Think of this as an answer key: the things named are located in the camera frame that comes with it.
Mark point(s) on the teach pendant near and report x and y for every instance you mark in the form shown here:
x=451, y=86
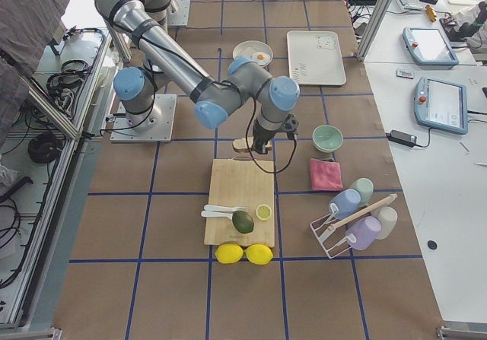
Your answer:
x=441, y=105

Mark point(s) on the white round plate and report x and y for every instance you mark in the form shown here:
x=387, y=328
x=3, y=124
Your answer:
x=247, y=47

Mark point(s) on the fried egg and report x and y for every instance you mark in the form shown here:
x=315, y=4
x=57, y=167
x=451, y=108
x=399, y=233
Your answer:
x=261, y=58

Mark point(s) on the black power adapter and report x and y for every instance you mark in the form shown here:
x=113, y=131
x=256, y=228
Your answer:
x=402, y=138

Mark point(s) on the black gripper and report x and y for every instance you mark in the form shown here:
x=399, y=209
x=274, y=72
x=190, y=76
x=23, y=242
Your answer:
x=262, y=135

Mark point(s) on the right whole lemon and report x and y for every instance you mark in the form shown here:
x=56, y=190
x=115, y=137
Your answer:
x=258, y=254

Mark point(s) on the left whole lemon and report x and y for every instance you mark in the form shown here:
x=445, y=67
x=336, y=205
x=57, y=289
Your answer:
x=229, y=253

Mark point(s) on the teach pendant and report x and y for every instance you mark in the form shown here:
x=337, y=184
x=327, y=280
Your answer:
x=441, y=105
x=429, y=47

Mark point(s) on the wooden cutting board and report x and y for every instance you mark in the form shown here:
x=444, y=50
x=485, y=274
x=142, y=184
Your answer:
x=241, y=183

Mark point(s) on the purple cup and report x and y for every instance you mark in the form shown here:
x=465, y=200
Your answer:
x=363, y=233

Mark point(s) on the white wire cup rack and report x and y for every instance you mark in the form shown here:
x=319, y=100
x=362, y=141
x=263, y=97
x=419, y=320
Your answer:
x=322, y=235

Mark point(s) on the bread slice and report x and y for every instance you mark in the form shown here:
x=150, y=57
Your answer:
x=244, y=145

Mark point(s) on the avocado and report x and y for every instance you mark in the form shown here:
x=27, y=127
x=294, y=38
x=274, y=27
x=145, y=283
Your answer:
x=242, y=222

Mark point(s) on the white plastic knife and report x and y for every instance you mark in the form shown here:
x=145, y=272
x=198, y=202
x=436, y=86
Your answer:
x=216, y=214

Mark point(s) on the blue cup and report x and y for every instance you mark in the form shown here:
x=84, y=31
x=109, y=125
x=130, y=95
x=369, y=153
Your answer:
x=344, y=204

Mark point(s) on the lemon half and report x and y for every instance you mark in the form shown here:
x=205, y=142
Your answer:
x=263, y=212

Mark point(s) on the whole lemon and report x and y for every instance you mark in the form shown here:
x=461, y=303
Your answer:
x=229, y=253
x=258, y=254

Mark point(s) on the teach pendant far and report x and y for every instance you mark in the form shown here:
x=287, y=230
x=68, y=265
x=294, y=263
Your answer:
x=429, y=47

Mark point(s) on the green cup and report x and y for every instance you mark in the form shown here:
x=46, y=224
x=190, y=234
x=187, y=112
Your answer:
x=365, y=189

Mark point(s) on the pink cloth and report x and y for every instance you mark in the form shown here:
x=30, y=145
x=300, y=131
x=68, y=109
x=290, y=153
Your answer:
x=325, y=176

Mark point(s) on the cream bear tray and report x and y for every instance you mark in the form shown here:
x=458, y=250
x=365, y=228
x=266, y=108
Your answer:
x=315, y=58

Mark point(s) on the aluminium frame post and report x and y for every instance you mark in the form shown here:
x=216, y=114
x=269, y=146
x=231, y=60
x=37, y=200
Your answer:
x=372, y=28

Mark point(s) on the green bowl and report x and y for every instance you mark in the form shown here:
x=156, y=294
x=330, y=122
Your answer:
x=327, y=138

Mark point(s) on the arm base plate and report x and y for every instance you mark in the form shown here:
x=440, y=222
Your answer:
x=152, y=126
x=178, y=13

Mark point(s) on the cream cup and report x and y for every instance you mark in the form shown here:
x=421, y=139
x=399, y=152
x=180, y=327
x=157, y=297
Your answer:
x=387, y=217

